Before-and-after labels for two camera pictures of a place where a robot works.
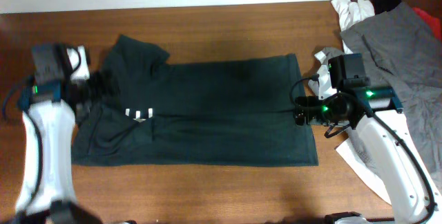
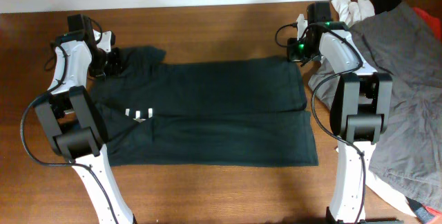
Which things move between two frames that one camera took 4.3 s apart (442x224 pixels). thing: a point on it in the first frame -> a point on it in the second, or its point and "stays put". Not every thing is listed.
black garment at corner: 385,0 stays put
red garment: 434,23 stays put
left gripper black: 107,90 -> 116,67
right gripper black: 311,102 -> 292,53
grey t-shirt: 400,51 stays put
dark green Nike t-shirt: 226,113 stays put
